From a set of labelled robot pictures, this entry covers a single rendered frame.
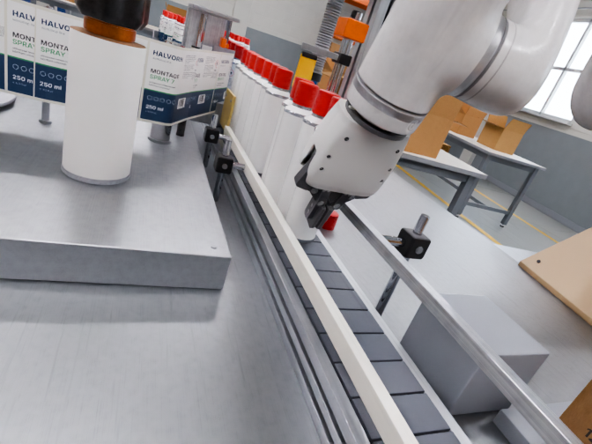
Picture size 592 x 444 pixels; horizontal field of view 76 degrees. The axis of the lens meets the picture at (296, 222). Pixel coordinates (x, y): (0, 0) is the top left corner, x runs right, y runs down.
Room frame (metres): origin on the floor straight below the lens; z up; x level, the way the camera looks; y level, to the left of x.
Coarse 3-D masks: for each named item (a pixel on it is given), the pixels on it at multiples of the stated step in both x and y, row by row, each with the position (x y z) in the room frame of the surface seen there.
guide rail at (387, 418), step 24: (264, 192) 0.56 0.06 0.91; (288, 240) 0.43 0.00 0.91; (312, 288) 0.35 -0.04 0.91; (336, 312) 0.31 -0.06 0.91; (336, 336) 0.29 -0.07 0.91; (360, 360) 0.26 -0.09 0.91; (360, 384) 0.24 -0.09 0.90; (384, 408) 0.21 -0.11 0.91; (384, 432) 0.21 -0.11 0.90; (408, 432) 0.20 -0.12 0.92
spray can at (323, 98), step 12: (324, 96) 0.56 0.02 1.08; (336, 96) 0.56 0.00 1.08; (324, 108) 0.56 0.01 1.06; (312, 120) 0.55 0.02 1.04; (300, 132) 0.56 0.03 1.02; (312, 132) 0.55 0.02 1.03; (300, 144) 0.55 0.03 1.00; (288, 168) 0.56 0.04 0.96; (300, 168) 0.55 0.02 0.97; (288, 180) 0.55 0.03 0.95; (288, 192) 0.55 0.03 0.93; (288, 204) 0.55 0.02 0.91
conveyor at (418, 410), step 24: (264, 216) 0.55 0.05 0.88; (288, 264) 0.43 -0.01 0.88; (312, 264) 0.45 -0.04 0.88; (336, 264) 0.47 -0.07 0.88; (336, 288) 0.41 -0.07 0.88; (312, 312) 0.35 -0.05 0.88; (360, 312) 0.38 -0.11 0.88; (360, 336) 0.33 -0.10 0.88; (384, 336) 0.35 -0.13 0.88; (336, 360) 0.29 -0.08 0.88; (384, 360) 0.31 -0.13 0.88; (384, 384) 0.28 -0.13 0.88; (408, 384) 0.29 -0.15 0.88; (360, 408) 0.24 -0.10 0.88; (408, 408) 0.26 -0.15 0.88; (432, 408) 0.27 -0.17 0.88; (432, 432) 0.24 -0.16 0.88
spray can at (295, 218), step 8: (328, 112) 0.52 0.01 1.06; (296, 192) 0.51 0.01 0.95; (304, 192) 0.50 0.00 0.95; (296, 200) 0.51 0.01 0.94; (304, 200) 0.50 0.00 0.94; (296, 208) 0.50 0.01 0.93; (304, 208) 0.50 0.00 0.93; (288, 216) 0.51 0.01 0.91; (296, 216) 0.50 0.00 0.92; (304, 216) 0.50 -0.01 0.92; (288, 224) 0.51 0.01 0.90; (296, 224) 0.50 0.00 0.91; (304, 224) 0.50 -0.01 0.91; (296, 232) 0.50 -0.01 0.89; (304, 232) 0.50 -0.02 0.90; (312, 232) 0.51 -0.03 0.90; (304, 240) 0.50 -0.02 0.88; (312, 240) 0.51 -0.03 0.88
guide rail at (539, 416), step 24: (360, 216) 0.46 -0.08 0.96; (384, 240) 0.41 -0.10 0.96; (408, 264) 0.37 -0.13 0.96; (432, 288) 0.33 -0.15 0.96; (432, 312) 0.31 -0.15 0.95; (456, 336) 0.28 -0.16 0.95; (480, 360) 0.25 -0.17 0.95; (504, 384) 0.23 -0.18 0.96; (528, 408) 0.21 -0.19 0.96; (552, 432) 0.20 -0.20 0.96
